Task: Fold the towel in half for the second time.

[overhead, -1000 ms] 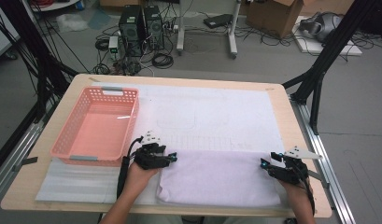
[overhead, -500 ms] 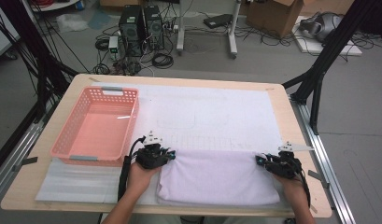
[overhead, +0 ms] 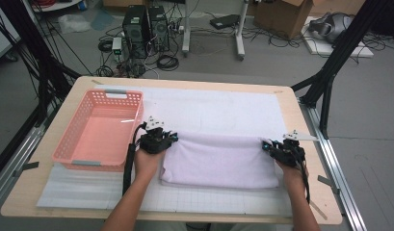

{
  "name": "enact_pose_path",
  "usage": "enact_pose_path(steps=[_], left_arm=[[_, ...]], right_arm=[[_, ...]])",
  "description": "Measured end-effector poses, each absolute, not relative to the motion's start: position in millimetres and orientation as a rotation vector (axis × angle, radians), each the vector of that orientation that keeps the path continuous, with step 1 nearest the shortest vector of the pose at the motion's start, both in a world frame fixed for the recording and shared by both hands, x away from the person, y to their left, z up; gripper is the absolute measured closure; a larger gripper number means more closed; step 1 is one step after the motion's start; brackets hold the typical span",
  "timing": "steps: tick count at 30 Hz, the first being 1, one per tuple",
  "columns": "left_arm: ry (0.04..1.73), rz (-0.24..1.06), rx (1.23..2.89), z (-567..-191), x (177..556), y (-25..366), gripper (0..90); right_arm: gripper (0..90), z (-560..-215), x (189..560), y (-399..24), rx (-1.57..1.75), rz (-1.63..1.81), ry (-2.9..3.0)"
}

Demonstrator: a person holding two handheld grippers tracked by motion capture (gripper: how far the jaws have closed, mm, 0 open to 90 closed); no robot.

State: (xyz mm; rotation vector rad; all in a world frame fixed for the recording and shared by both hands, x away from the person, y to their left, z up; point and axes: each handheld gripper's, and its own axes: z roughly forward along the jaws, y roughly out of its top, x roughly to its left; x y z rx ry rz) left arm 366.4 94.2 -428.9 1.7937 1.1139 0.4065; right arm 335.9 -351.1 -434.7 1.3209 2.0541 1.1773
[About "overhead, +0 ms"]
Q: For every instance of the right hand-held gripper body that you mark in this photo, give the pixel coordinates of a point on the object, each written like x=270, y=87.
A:
x=289, y=155

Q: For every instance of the ribbed pale grey sheet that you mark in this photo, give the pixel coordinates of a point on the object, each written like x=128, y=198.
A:
x=75, y=189

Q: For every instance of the aluminium rail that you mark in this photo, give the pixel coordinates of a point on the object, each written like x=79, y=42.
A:
x=11, y=166
x=331, y=157

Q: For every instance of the thin wooden strip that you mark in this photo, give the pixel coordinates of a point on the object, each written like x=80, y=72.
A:
x=319, y=210

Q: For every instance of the white power strip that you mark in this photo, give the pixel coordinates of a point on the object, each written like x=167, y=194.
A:
x=178, y=28

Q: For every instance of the white grid mat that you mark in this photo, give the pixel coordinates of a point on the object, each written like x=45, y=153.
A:
x=217, y=106

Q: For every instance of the black flat box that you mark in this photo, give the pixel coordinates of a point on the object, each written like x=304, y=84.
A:
x=225, y=21

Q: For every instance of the lilac patterned towel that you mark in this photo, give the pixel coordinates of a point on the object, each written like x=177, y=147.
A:
x=217, y=160

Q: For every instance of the white floor board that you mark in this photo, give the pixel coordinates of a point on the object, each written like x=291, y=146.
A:
x=323, y=49

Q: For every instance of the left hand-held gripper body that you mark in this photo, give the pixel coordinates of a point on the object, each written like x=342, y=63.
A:
x=154, y=142

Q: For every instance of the black metal frame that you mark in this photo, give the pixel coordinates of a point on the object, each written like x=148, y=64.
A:
x=40, y=57
x=342, y=48

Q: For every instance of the pink plastic basket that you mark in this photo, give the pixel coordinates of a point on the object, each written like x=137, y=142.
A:
x=101, y=138

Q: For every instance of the small white device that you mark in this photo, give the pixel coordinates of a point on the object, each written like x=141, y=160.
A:
x=117, y=43

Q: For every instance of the white round table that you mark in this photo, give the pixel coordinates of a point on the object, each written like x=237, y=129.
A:
x=56, y=6

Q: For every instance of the open cardboard box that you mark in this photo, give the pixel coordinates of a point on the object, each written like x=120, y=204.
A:
x=281, y=19

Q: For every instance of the person's right hand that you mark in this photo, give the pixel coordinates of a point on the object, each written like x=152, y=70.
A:
x=295, y=178

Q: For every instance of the black computer tower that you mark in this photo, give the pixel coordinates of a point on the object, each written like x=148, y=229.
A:
x=136, y=32
x=159, y=29

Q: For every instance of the clear plastic bag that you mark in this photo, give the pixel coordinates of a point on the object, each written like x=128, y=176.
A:
x=74, y=23

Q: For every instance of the teal floor sheet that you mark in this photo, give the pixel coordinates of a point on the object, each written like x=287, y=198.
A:
x=102, y=20

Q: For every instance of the grey rounded device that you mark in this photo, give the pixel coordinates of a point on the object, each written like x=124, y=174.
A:
x=337, y=27

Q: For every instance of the grey cabinet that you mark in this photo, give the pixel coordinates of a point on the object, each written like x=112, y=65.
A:
x=2, y=38

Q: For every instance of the white stand frame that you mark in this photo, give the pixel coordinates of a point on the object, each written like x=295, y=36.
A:
x=186, y=32

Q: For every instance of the person's left hand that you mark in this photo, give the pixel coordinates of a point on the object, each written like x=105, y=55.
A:
x=148, y=165

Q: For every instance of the grey metal bracket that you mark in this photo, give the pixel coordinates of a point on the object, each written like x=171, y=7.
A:
x=328, y=183
x=27, y=166

